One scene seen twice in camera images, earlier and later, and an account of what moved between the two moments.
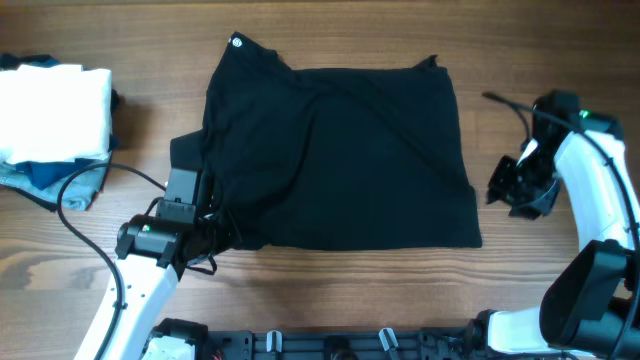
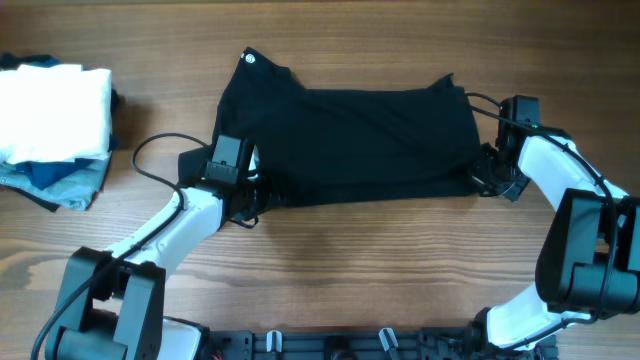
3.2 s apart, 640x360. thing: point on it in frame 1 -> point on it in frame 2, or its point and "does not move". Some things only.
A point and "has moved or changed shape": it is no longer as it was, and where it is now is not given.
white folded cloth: (55, 112) does not move
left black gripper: (229, 236) -> (270, 197)
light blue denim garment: (78, 192) does not move
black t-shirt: (333, 158) has moved or changed shape
